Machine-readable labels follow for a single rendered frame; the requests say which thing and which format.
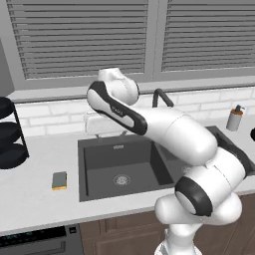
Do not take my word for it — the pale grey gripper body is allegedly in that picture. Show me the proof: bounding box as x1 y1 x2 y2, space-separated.
84 111 131 137

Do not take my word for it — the grey and yellow sponge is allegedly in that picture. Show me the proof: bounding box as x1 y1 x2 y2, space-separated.
51 170 69 191

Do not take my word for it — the grey dishwasher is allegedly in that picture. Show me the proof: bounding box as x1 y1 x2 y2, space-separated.
0 223 85 255

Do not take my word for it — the grey soap dispenser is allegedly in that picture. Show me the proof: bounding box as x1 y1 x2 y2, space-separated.
225 104 246 132

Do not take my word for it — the dark grey double sink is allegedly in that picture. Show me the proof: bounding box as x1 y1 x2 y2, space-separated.
77 125 255 203

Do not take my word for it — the black round plate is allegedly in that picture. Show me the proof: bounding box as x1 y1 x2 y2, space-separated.
0 96 15 121
0 121 23 144
0 142 30 170

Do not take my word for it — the black wire stand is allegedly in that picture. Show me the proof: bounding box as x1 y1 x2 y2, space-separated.
10 101 31 159

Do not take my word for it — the brown cupboard door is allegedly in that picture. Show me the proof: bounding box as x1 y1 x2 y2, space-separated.
79 210 167 255
194 193 255 255

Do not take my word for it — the grey window blind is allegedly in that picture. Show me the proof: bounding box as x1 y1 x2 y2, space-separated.
160 0 255 74
5 0 149 81

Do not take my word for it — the black curved tap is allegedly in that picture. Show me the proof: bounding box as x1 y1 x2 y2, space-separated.
151 88 175 110

